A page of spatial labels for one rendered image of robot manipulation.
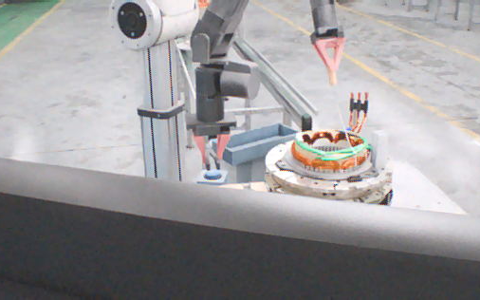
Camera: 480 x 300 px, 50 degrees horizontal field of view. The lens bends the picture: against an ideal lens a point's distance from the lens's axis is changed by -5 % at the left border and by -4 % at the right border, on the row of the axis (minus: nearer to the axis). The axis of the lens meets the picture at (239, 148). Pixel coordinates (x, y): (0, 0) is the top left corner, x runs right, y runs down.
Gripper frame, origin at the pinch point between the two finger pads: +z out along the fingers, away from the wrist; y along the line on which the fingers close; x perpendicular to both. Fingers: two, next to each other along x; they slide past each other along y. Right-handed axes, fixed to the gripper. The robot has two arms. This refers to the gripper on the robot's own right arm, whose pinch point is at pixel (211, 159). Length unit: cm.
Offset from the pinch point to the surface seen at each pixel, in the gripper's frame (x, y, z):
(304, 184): 2.6, 21.2, 9.1
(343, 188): -0.9, 29.3, 9.0
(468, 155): 240, 224, 120
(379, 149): 7.4, 40.8, 3.9
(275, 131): 51, 25, 15
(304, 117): 142, 60, 45
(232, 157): 31.9, 8.8, 14.3
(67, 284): -88, -13, -36
